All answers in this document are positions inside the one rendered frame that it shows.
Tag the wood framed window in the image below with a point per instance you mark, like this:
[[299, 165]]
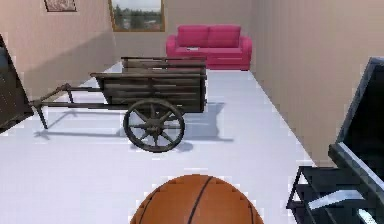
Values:
[[137, 15]]

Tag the dark wooden cart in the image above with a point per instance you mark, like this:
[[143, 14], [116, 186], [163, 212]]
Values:
[[156, 90]]

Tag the black television set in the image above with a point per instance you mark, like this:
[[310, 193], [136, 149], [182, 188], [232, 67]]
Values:
[[365, 123]]

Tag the dark brown cabinet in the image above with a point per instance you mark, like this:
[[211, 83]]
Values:
[[10, 90]]

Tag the pink sofa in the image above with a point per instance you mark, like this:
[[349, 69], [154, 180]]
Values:
[[210, 43]]

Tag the black metal stand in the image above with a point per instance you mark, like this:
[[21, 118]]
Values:
[[328, 195]]

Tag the small white remote control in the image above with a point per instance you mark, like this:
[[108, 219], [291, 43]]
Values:
[[192, 49]]

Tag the framed wall picture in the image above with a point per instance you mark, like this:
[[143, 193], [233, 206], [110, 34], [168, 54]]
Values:
[[60, 4]]

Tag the orange basketball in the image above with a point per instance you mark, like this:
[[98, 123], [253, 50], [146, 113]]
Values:
[[196, 203]]

